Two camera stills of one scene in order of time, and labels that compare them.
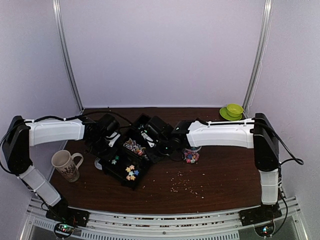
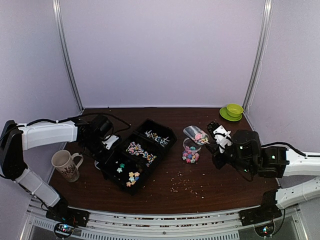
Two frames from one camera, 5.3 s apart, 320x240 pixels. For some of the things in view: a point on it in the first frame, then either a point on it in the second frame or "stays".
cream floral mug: x=63 y=161 stays
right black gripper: x=152 y=156 to x=214 y=150
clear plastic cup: x=191 y=156 stays
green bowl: x=234 y=110 stays
